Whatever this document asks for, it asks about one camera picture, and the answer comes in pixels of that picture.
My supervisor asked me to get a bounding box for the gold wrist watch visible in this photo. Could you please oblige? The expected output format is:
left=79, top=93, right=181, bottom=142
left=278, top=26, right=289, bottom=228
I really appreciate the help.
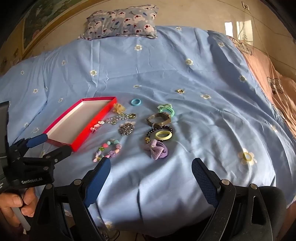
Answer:
left=147, top=111, right=173, bottom=127

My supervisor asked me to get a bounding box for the crystal bead bracelet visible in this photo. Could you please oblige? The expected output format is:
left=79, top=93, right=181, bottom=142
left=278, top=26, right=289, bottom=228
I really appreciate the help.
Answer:
left=105, top=113, right=130, bottom=126

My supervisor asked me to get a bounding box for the blue floral bed sheet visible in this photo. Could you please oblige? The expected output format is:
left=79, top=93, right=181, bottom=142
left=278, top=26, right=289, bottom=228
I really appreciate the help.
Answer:
left=0, top=25, right=296, bottom=238

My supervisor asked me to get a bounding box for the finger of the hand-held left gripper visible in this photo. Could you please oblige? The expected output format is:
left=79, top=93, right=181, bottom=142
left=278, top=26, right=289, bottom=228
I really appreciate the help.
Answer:
left=21, top=145, right=73, bottom=172
left=14, top=134, right=48, bottom=154

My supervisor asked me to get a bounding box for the green bow hair tie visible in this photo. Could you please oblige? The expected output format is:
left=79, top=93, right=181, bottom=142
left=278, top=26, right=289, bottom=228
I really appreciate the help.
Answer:
left=157, top=103, right=176, bottom=117

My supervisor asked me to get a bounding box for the black bead bracelet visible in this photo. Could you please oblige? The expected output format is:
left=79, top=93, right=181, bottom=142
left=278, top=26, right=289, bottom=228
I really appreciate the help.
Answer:
left=145, top=125, right=174, bottom=143

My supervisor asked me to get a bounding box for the yellow hair clip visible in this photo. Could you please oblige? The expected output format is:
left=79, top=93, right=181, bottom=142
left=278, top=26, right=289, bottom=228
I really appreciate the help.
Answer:
left=113, top=103, right=127, bottom=114

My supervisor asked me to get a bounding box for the colourful bead bracelet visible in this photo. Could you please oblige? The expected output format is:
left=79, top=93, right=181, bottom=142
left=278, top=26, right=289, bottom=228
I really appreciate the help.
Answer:
left=93, top=138, right=123, bottom=163

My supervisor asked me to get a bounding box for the red and gold trinket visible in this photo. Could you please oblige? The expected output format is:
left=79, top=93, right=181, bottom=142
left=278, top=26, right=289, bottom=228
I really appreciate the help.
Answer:
left=90, top=120, right=104, bottom=134

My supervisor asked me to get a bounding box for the purple bow hair tie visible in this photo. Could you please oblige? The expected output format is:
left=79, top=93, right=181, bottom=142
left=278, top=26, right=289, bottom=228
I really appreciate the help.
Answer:
left=144, top=139, right=169, bottom=159

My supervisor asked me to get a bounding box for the yellow bangle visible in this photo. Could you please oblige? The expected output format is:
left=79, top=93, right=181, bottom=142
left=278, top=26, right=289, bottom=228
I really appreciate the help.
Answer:
left=155, top=130, right=173, bottom=141

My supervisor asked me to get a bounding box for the wall poster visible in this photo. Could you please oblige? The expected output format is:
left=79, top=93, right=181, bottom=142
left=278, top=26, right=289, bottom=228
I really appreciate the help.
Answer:
left=22, top=0, right=86, bottom=52

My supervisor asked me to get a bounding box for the pink cartoon print blanket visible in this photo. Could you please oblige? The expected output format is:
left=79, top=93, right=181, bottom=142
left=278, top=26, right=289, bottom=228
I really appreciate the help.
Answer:
left=228, top=36, right=296, bottom=139

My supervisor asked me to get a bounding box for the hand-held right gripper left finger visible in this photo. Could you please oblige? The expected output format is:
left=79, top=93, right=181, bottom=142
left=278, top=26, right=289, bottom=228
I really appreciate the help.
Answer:
left=30, top=158, right=111, bottom=241

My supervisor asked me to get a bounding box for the person's left hand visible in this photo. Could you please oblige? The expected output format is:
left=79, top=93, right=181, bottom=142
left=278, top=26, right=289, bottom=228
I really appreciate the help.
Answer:
left=0, top=186, right=38, bottom=232

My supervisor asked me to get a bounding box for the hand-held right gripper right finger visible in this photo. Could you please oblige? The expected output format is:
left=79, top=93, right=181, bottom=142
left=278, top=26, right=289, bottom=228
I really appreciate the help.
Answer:
left=191, top=158, right=278, bottom=241

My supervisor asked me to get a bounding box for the red cardboard box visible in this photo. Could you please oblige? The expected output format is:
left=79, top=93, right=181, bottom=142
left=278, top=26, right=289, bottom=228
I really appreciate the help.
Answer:
left=43, top=97, right=117, bottom=153

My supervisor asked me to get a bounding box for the blue patterned pillow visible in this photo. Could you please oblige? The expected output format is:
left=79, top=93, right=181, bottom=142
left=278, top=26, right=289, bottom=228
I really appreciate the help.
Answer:
left=77, top=0, right=160, bottom=40

